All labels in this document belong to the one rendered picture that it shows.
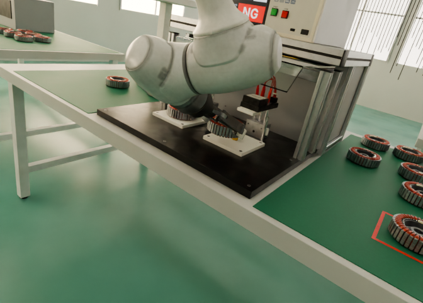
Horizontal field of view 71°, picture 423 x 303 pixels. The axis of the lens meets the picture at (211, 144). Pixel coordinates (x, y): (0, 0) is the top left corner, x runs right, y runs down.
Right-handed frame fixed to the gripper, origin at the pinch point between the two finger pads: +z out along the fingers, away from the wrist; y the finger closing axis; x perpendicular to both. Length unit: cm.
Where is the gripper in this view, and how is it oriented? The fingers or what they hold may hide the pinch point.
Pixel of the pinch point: (225, 126)
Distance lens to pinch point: 89.7
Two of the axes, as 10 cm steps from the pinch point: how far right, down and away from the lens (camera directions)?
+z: 4.3, 2.8, 8.6
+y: -7.8, -3.7, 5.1
